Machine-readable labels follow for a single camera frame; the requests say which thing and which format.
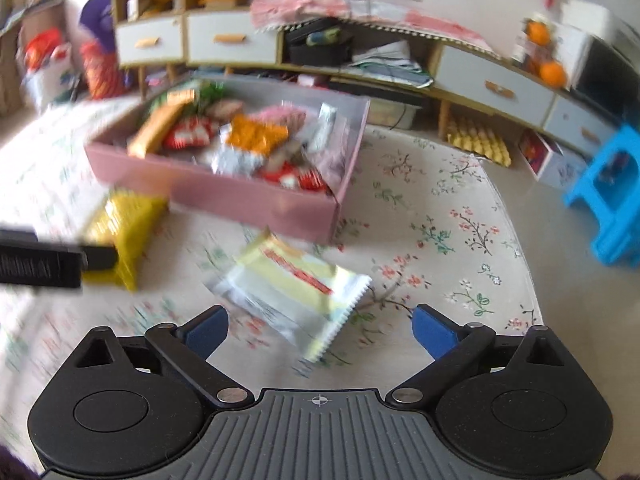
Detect yellow snack bag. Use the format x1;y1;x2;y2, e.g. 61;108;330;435
82;188;169;292

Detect pale yellow white snack packet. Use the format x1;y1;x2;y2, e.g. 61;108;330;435
206;229;371;363

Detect gold orange snack bar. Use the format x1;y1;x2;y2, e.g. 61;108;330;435
127;89;196;158

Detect orange silver snack packet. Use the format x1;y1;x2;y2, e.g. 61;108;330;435
210;115;290;177

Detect green snack bag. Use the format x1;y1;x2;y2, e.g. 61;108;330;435
184;79;226;116

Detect pink peach oolong snack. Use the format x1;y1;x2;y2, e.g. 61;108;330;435
248;104;307;136

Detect red white candy packet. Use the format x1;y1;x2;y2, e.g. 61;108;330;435
162;116;219;151

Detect pink cardboard box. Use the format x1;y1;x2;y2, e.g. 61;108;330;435
83;77;372;245

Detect red cartoon gift bag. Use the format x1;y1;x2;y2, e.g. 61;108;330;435
80;40;125;101

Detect white red shopping bag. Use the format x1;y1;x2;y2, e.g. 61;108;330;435
24;27;77;114

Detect yellow egg tray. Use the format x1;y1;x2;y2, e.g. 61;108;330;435
446;117;512;167

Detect blue plastic stool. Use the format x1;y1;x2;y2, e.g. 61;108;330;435
564;124;639;266

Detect purple plush toy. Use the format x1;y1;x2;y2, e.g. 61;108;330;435
78;0;116;53

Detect wooden white drawer cabinet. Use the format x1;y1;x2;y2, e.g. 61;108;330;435
112;0;615;157

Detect pizza print snack packet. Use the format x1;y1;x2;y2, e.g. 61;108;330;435
305;103;337;154

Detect orange fruits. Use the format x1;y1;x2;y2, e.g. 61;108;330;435
524;20;567;89

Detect pink cloth on cabinet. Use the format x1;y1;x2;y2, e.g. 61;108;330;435
250;0;500;58

